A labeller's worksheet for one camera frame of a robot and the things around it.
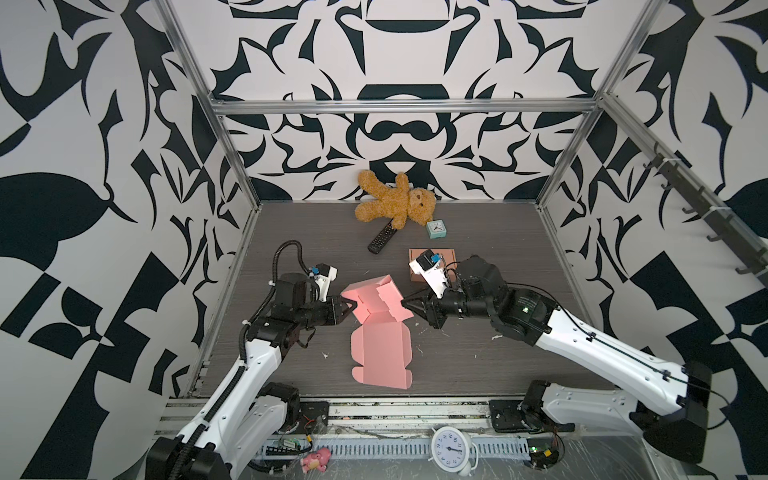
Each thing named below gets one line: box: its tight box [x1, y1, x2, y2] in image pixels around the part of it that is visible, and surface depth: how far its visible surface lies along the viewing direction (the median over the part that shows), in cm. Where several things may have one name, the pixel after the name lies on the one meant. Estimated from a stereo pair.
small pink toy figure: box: [300, 447, 331, 474], surface depth 69 cm
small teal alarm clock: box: [426, 219, 447, 239], surface depth 113 cm
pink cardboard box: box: [341, 274, 414, 390], surface depth 73 cm
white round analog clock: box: [428, 426, 479, 477], surface depth 70 cm
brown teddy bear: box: [354, 170, 437, 230], surface depth 113 cm
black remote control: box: [367, 218, 398, 255], surface depth 110 cm
